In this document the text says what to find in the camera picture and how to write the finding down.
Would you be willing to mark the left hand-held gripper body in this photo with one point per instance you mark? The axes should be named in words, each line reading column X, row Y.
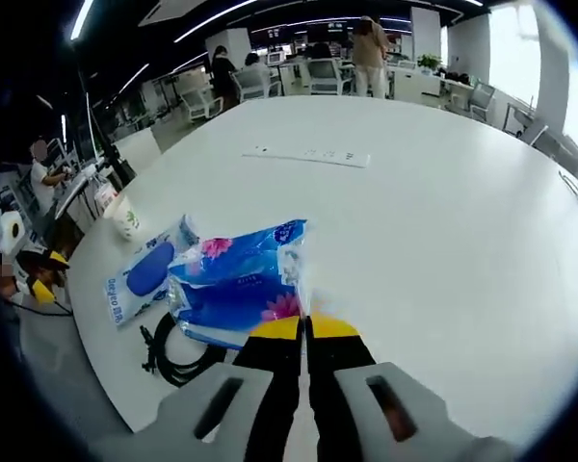
column 8, row 231

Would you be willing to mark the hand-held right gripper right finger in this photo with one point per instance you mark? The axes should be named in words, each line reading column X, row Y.
column 337, row 380

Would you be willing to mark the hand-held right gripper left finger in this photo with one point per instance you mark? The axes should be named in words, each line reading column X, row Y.
column 270, row 385

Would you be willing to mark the white paper cup item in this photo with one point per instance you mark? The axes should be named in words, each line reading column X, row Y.
column 125, row 219

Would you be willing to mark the clear water bottle item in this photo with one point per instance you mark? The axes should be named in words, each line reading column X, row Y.
column 107, row 192

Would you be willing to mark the blue tissue pack item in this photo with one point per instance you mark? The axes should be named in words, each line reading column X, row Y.
column 231, row 289

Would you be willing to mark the white wet wipes pack item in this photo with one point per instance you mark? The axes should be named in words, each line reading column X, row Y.
column 147, row 274

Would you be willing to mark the white table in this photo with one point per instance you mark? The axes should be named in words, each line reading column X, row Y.
column 414, row 231

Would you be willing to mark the white office chair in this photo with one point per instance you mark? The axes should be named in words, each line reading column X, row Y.
column 328, row 77
column 200, row 103

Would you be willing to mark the white table socket panel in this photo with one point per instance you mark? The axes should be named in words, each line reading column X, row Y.
column 308, row 155

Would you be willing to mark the grey mesh office chair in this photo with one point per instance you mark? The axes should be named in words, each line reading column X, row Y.
column 481, row 98

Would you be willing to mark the green potted plant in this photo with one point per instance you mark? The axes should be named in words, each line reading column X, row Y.
column 428, row 62

